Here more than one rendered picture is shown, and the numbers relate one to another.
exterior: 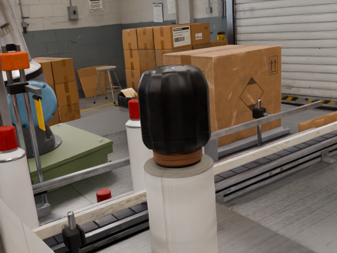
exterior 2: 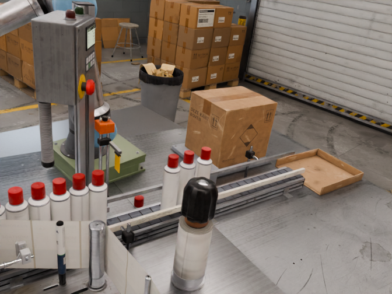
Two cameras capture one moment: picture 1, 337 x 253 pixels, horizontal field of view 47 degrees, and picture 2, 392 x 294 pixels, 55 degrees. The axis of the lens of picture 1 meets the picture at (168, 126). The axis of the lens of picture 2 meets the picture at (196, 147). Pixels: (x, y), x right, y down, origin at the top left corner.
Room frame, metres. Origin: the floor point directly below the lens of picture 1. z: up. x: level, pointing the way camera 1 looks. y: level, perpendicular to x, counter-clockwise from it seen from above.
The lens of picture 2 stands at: (-0.30, 0.08, 1.63)
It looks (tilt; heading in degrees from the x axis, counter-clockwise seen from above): 26 degrees down; 355
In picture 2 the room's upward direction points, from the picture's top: 8 degrees clockwise
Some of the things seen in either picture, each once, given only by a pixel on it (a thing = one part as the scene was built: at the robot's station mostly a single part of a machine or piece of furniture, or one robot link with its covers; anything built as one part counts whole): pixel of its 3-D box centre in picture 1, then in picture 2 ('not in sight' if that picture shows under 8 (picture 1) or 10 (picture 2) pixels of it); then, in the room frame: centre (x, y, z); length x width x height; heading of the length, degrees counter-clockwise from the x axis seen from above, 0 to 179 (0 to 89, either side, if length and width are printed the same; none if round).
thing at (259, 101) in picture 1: (265, 128); (251, 165); (1.04, -0.27, 0.91); 0.07 x 0.03 x 0.16; 34
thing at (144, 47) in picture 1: (178, 70); (196, 45); (5.08, -0.19, 0.57); 1.20 x 0.85 x 1.14; 136
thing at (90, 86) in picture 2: not in sight; (88, 87); (0.59, 0.28, 1.33); 0.04 x 0.03 x 0.04; 179
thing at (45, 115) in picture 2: not in sight; (46, 130); (0.62, 0.40, 1.18); 0.04 x 0.04 x 0.21
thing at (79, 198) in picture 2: not in sight; (79, 207); (0.57, 0.30, 0.98); 0.05 x 0.05 x 0.20
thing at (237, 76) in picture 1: (223, 90); (229, 125); (1.27, -0.19, 0.99); 0.30 x 0.24 x 0.27; 125
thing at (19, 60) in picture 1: (30, 138); (107, 172); (0.66, 0.25, 1.05); 0.10 x 0.04 x 0.33; 34
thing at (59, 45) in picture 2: not in sight; (66, 56); (0.64, 0.35, 1.38); 0.17 x 0.10 x 0.19; 179
